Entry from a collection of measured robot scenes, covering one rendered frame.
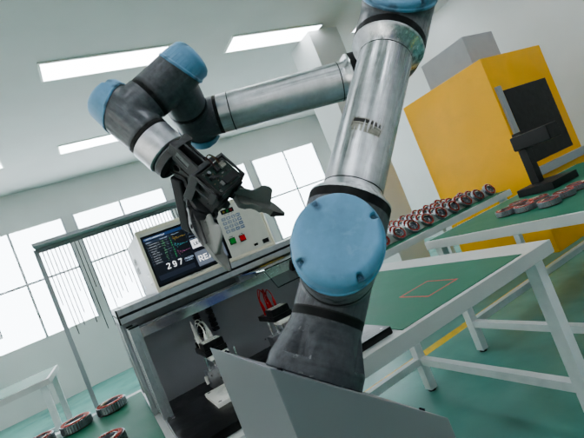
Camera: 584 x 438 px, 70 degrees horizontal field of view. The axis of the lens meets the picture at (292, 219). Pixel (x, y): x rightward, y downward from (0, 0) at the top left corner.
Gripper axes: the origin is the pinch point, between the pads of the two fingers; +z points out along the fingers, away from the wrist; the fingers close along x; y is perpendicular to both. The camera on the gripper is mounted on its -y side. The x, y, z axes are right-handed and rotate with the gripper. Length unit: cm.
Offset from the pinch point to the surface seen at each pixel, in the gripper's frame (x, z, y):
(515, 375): 87, 114, -78
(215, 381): 2, 14, -80
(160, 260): 15, -24, -69
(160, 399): -12, 5, -78
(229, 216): 42, -18, -64
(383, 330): 34, 41, -43
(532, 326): 135, 128, -92
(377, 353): 25, 42, -41
